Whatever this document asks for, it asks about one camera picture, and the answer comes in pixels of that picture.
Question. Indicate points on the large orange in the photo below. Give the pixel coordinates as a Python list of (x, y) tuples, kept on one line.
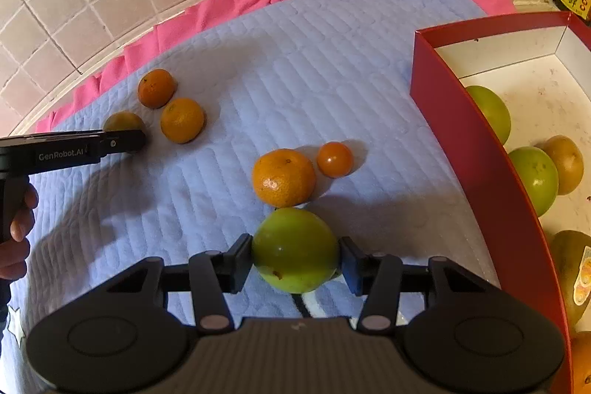
[(582, 361)]

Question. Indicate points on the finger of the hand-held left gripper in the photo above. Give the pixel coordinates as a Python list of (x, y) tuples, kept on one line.
[(124, 141)]

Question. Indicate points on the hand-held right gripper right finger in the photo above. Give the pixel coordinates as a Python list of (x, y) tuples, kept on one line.
[(351, 264)]

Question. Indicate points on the golden brown round fruit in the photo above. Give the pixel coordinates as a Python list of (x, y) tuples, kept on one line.
[(565, 163)]

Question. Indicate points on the red cardboard box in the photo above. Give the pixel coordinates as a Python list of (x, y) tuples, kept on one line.
[(461, 144)]

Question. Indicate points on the big orange tangerine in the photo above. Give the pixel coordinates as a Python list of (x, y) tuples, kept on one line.
[(284, 177)]

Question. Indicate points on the printed white cloth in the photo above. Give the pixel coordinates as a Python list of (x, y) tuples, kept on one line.
[(14, 324)]

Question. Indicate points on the small brown kiwi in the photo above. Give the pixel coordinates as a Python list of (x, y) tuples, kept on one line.
[(122, 121)]

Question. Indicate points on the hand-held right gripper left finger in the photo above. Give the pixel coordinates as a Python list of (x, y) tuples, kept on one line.
[(242, 258)]

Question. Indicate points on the kiwi with sticker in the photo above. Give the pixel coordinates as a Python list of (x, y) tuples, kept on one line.
[(565, 269)]

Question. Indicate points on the green apple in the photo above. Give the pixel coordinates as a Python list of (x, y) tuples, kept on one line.
[(533, 179), (295, 255), (494, 112)]

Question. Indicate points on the person's left hand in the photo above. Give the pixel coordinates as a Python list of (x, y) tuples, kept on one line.
[(21, 228)]

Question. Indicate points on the blue quilted mat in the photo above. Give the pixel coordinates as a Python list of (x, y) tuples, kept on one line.
[(323, 75)]

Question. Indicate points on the small reddish tangerine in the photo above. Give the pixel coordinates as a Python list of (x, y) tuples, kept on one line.
[(334, 159)]

